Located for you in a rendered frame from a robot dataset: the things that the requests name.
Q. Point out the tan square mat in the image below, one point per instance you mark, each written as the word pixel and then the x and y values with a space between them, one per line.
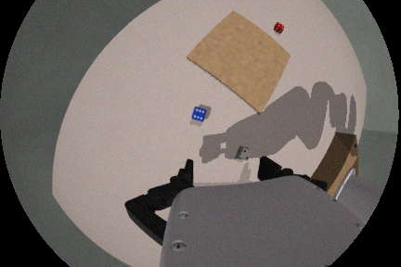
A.
pixel 243 57

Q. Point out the white die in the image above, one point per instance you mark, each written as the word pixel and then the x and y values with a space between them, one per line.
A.
pixel 243 152

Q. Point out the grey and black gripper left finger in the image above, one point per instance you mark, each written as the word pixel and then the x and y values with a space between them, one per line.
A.
pixel 141 209

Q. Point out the red die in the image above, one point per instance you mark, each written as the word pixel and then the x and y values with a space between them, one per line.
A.
pixel 278 27

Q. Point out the blue die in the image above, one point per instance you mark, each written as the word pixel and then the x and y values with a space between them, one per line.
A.
pixel 198 114

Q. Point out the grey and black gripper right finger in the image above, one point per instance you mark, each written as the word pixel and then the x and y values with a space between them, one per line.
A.
pixel 269 169

